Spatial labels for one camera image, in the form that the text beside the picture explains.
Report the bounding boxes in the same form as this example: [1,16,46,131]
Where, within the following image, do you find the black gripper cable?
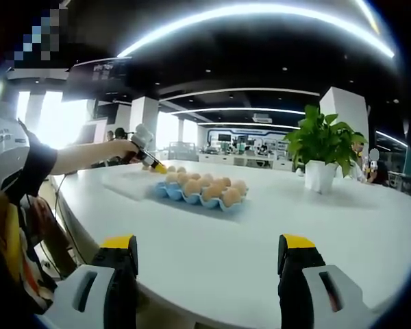
[53,173,79,261]

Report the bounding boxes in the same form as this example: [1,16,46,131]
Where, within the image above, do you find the wide curved ceiling light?
[116,2,395,58]

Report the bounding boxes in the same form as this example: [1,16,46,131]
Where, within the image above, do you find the cluster of brown eggs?
[164,172,248,208]

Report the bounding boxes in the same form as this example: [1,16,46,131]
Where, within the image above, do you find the long white low counter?
[198,152,294,171]

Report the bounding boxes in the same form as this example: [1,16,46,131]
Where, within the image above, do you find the glass display case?
[169,141,198,161]

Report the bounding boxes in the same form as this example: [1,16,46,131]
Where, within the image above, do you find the person's yellow clothing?
[0,198,23,275]

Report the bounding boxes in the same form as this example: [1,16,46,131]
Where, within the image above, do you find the white foam holder tray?
[101,167,192,202]

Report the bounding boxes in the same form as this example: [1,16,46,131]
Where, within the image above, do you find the long thin ceiling light strip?
[197,121,301,130]
[169,107,306,116]

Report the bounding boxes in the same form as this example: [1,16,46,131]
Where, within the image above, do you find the blue egg tray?
[153,180,249,210]

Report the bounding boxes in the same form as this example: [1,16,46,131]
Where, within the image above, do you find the white table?
[51,159,411,329]

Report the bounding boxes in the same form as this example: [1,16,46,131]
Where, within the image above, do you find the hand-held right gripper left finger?
[42,234,138,329]

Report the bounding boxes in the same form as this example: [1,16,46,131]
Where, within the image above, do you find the person's black sleeve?
[5,118,59,203]

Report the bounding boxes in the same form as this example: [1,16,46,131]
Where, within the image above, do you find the straight ceiling light strip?
[376,130,408,148]

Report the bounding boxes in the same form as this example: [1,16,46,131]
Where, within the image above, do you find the white framed monitor screen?
[78,123,100,145]

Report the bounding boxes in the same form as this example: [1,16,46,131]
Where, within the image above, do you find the dark hanging ceiling screen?
[61,58,133,102]

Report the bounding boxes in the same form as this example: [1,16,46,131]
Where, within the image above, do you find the person's left hand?
[110,138,140,160]

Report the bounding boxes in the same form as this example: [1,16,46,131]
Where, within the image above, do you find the green plant in white pot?
[283,104,369,193]

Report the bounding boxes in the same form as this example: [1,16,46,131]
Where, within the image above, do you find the person's white clothing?
[0,109,32,186]

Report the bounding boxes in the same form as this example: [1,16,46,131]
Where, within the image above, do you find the blue trimmed display wall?
[205,128,301,158]

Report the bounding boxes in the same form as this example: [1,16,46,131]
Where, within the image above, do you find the white square pillar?
[129,95,160,162]
[319,86,370,138]

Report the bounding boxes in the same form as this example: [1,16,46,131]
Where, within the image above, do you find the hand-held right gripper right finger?
[277,234,376,329]

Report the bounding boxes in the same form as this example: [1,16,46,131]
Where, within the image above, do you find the orange white striped cloth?
[20,232,59,306]

